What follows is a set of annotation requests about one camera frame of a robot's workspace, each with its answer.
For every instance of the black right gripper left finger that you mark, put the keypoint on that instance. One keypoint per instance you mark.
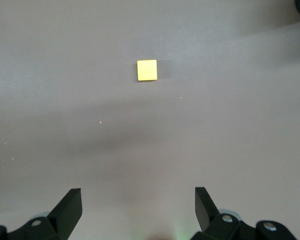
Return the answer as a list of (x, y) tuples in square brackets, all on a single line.
[(65, 215)]

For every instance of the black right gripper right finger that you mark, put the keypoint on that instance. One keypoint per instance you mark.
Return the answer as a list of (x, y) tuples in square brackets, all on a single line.
[(207, 217)]

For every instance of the yellow cube block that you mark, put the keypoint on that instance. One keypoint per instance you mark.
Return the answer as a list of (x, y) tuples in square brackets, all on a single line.
[(147, 70)]

